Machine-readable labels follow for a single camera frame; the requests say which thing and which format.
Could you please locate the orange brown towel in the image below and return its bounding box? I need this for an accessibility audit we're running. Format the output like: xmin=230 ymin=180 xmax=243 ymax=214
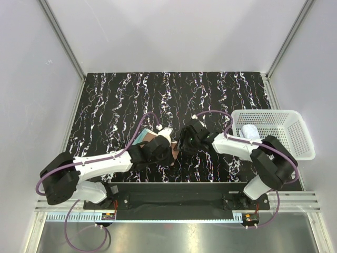
xmin=132 ymin=129 xmax=179 ymax=167

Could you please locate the white towel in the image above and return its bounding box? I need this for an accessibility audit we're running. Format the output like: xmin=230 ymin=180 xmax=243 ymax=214
xmin=239 ymin=124 xmax=260 ymax=140

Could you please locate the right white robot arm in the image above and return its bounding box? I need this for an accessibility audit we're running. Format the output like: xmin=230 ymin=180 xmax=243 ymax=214
xmin=175 ymin=119 xmax=299 ymax=209

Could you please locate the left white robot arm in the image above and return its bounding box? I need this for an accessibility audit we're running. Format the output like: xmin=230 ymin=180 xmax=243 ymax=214
xmin=36 ymin=134 xmax=179 ymax=209

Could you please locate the white plastic basket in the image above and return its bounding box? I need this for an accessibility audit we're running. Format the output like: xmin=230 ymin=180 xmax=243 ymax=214
xmin=232 ymin=109 xmax=315 ymax=161

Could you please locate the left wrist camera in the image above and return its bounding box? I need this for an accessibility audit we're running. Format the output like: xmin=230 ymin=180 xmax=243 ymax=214
xmin=158 ymin=127 xmax=173 ymax=142

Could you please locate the white cable duct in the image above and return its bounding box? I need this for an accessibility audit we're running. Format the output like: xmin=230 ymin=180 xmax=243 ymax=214
xmin=46 ymin=211 xmax=243 ymax=223

